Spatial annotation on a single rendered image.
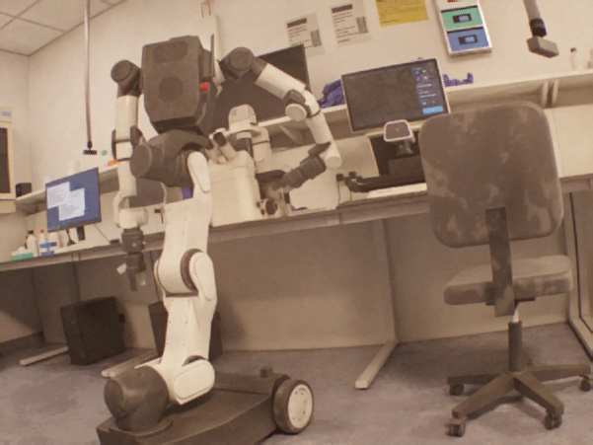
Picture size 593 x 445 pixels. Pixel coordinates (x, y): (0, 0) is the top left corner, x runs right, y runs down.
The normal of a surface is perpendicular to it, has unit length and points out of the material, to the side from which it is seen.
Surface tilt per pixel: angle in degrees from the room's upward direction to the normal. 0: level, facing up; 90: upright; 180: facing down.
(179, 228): 70
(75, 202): 86
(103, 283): 90
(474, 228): 90
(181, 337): 64
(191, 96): 98
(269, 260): 90
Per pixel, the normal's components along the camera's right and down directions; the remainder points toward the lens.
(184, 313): -0.50, -0.36
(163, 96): 0.00, 0.16
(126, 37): -0.38, 0.07
